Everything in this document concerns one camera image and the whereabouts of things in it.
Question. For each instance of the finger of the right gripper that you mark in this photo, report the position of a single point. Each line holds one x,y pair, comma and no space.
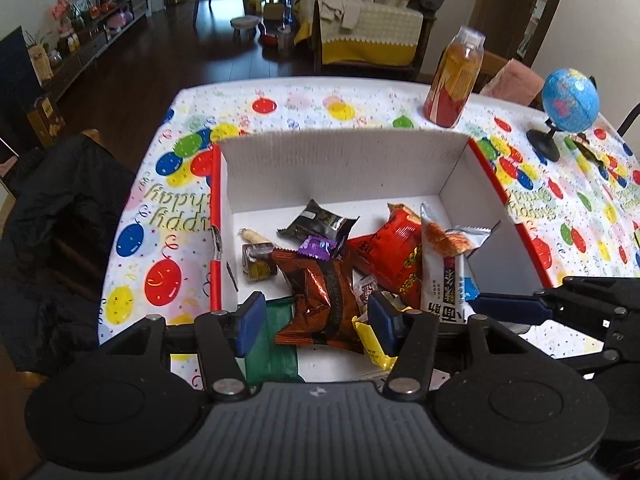
530,332
597,307

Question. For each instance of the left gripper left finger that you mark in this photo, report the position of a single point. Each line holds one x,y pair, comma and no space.
222,337

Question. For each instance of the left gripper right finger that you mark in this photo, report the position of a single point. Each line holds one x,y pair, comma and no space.
411,336

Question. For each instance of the yellow candy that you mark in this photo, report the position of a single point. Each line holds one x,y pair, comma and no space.
372,347

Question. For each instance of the green snack packet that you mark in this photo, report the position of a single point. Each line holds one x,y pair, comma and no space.
269,361

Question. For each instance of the white noodle snack packet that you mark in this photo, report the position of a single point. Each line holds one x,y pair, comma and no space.
444,253

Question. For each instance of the red fried snack bag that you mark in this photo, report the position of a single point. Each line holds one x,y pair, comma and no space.
393,254

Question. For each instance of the dark brown candy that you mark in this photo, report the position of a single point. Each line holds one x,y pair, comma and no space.
257,261

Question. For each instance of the brown foil snack packet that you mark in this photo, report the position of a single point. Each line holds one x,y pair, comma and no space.
324,302

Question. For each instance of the cream stick snack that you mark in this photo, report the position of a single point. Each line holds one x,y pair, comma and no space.
252,237

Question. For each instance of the purple candy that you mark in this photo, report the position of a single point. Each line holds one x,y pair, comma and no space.
317,247

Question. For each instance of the black snack packet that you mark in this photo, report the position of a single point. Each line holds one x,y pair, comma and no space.
317,221

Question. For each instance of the blue snack packet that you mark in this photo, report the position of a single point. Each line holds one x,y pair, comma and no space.
470,289

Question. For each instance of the small pink wrapped candy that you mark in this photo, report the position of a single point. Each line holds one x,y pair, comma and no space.
364,288

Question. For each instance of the balloon birthday tablecloth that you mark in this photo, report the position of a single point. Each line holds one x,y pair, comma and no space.
252,154

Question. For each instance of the dark snack wrapper near globe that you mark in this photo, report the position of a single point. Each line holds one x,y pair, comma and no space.
584,148

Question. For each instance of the black jacket on chair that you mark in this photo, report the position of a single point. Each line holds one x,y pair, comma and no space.
54,253

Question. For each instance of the small blue globe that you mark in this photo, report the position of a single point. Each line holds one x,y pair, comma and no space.
572,104

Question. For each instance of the orange juice bottle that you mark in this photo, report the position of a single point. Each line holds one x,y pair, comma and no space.
455,77

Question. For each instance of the wooden chair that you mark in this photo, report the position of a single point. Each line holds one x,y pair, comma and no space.
491,66

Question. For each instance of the small round stool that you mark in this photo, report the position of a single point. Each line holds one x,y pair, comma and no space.
246,24

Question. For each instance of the sofa with yellow cover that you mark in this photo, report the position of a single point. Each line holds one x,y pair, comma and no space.
386,35

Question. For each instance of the tv cabinet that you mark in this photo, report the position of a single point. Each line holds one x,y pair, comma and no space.
76,50

